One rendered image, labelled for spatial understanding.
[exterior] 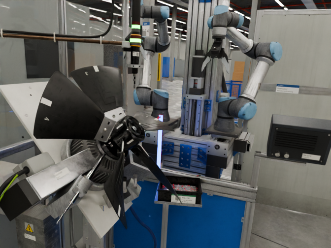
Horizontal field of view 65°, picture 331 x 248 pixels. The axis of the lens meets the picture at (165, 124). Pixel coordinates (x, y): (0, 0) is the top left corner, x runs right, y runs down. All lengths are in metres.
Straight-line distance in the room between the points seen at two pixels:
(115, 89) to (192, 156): 0.95
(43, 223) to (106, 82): 0.63
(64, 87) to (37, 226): 0.61
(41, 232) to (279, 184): 2.39
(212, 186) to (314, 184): 1.74
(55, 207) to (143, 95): 1.21
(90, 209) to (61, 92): 0.46
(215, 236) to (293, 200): 1.60
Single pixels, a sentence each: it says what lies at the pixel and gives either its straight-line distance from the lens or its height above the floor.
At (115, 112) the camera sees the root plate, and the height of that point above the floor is 1.27.
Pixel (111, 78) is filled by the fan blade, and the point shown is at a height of 1.39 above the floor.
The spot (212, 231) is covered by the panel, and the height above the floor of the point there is 0.54.
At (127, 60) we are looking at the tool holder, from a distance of 1.07.
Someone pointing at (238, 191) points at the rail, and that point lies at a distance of 1.48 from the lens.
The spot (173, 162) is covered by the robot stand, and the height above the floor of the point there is 0.74.
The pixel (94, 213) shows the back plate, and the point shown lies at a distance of 1.09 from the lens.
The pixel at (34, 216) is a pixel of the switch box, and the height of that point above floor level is 0.84.
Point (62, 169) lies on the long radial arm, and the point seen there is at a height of 1.12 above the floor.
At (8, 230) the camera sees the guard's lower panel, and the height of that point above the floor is 0.54.
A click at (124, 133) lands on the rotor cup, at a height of 1.21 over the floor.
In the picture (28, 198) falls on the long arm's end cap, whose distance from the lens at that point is 0.82.
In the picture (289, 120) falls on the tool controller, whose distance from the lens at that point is 1.35.
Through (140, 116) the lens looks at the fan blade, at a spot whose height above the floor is 1.20.
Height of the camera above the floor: 1.48
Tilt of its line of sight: 14 degrees down
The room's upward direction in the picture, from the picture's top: 3 degrees clockwise
